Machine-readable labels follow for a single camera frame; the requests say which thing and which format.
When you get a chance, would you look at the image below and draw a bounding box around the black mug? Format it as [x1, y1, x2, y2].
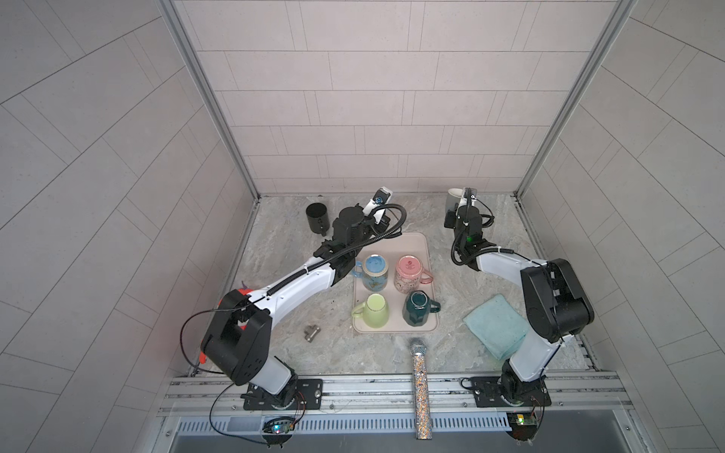
[305, 203, 330, 236]

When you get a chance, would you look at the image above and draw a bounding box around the pink cartoon mug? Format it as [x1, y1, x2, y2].
[394, 255, 433, 294]

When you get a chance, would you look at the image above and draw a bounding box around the grey mug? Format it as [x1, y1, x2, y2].
[445, 188, 478, 215]

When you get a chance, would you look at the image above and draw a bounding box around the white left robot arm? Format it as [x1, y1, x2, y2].
[200, 202, 407, 407]

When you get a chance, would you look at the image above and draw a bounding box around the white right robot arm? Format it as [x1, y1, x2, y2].
[444, 188, 595, 406]

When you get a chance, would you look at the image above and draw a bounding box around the blue cartoon mug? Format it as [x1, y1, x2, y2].
[352, 254, 389, 293]

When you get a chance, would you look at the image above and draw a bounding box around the light green mug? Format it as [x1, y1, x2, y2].
[351, 294, 389, 328]

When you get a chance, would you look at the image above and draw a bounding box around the dark green mug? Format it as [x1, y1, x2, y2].
[402, 290, 442, 328]

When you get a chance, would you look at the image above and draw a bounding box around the beige plastic tray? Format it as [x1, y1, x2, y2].
[351, 232, 441, 333]

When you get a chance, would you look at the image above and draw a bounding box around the teal cloth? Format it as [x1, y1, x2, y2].
[464, 294, 530, 361]

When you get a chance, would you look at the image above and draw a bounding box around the small metal fitting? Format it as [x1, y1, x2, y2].
[304, 325, 321, 343]

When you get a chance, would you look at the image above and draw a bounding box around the red shark toy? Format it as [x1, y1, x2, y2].
[198, 289, 255, 374]

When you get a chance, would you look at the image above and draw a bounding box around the glitter filled tube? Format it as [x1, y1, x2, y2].
[411, 339, 432, 441]

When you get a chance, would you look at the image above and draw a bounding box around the right circuit board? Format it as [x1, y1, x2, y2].
[506, 413, 540, 442]

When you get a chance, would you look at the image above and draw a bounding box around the circuit board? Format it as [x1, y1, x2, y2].
[506, 413, 540, 442]
[262, 416, 296, 435]

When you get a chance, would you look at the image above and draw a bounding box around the left circuit board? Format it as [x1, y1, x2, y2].
[262, 416, 296, 435]

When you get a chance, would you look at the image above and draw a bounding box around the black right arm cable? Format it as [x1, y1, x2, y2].
[449, 186, 517, 268]

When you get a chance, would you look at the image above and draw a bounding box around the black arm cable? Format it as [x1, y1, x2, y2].
[305, 203, 408, 273]
[449, 186, 517, 268]

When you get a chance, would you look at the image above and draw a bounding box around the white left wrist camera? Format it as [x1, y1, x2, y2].
[362, 187, 393, 225]

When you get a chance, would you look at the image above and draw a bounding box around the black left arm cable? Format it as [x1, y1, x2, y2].
[305, 203, 408, 273]

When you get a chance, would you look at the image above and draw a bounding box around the aluminium front rail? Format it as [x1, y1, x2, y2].
[157, 371, 634, 416]

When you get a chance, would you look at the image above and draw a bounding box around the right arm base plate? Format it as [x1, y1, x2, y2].
[461, 375, 551, 408]

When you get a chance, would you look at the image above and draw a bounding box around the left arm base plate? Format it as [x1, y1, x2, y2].
[244, 377, 324, 411]

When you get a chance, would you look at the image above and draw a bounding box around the aluminium corner post right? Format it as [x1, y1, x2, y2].
[515, 0, 637, 199]

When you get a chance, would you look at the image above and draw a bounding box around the aluminium corner post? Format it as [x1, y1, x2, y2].
[157, 0, 261, 200]
[515, 0, 637, 199]

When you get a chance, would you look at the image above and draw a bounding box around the aluminium corner post left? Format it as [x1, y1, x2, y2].
[157, 0, 261, 200]

